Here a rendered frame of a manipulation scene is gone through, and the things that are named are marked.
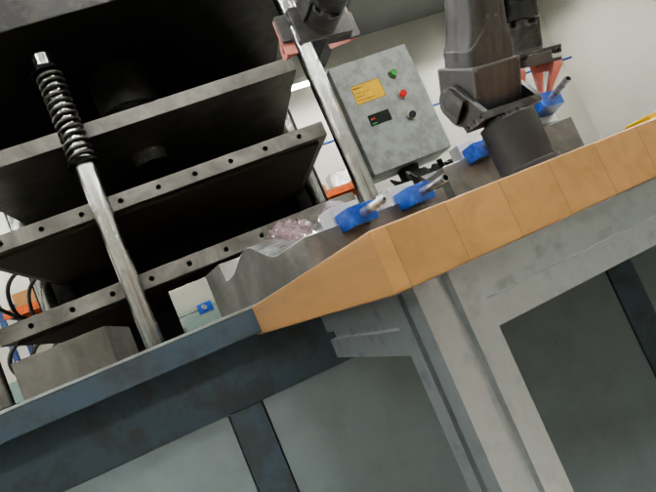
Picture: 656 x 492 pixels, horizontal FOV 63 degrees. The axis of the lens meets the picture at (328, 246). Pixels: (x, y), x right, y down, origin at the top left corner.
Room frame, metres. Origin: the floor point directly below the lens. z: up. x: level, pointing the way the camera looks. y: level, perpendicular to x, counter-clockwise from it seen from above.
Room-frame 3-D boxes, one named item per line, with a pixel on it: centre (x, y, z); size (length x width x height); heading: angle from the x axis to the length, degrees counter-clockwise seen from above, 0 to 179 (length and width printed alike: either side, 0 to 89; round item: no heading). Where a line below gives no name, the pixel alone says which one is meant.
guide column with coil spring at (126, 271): (1.51, 0.56, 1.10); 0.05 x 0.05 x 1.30
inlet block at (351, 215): (0.72, -0.06, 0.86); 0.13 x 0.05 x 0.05; 29
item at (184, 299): (1.81, 0.40, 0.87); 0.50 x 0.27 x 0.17; 12
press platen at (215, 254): (1.93, 0.47, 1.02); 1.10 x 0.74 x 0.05; 102
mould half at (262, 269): (0.98, 0.03, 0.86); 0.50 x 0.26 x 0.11; 29
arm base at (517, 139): (0.59, -0.24, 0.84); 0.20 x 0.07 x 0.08; 110
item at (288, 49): (0.90, -0.09, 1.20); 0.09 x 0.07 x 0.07; 20
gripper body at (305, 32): (0.85, -0.15, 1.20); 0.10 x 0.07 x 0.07; 110
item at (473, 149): (0.86, -0.30, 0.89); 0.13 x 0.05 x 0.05; 12
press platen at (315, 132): (1.93, 0.47, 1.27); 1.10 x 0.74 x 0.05; 102
